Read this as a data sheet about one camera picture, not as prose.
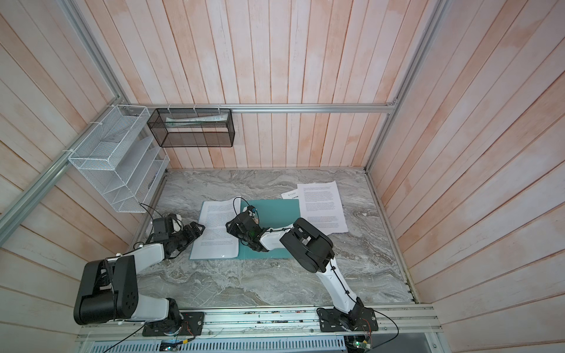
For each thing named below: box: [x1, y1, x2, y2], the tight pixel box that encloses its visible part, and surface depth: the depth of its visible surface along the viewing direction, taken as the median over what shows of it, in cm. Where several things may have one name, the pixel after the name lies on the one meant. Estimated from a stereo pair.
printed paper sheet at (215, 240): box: [189, 196, 242, 260], surface depth 98 cm
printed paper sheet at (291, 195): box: [281, 188, 299, 200], surface depth 113 cm
